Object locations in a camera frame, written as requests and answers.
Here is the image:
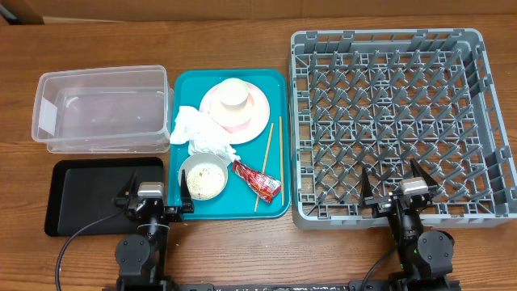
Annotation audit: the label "white rice pile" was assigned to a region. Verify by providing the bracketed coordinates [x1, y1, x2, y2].
[187, 163, 225, 200]

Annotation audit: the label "large pink plate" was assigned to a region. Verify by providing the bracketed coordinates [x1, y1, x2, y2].
[200, 81, 270, 145]

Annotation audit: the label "red ketchup packet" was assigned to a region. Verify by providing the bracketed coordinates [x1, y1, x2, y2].
[232, 161, 281, 203]

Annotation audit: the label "wooden chopstick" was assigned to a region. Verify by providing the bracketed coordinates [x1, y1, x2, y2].
[254, 123, 275, 213]
[279, 116, 285, 206]

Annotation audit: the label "black plastic tray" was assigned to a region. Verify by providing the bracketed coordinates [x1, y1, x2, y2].
[44, 157, 164, 237]

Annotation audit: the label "clear plastic bin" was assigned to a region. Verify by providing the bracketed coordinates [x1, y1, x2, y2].
[32, 65, 174, 154]

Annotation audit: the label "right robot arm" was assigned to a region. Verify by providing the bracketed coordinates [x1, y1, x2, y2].
[359, 158, 460, 291]

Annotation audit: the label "teal plastic tray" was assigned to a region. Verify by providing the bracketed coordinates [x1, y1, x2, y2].
[172, 69, 292, 221]

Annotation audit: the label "white napkin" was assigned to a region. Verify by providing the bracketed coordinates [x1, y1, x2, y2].
[170, 106, 241, 166]

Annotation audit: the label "pale green cup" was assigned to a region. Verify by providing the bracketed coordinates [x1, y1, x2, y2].
[216, 78, 250, 109]

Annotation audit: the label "grey bowl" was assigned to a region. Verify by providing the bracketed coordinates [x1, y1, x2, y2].
[178, 153, 228, 186]

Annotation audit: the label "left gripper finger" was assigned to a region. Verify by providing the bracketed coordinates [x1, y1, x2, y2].
[116, 171, 137, 198]
[180, 170, 193, 208]

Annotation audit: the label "grey dishwasher rack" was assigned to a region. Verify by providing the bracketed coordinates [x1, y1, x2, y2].
[289, 28, 516, 230]

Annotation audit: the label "small pink saucer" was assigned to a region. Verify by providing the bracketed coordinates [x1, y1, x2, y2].
[208, 92, 254, 127]

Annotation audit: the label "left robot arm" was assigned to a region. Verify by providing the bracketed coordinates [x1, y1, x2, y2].
[114, 173, 194, 291]

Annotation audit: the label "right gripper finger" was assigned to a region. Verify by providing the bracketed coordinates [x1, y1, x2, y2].
[360, 167, 373, 199]
[410, 158, 439, 187]

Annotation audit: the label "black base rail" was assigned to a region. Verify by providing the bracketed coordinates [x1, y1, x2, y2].
[103, 280, 461, 291]

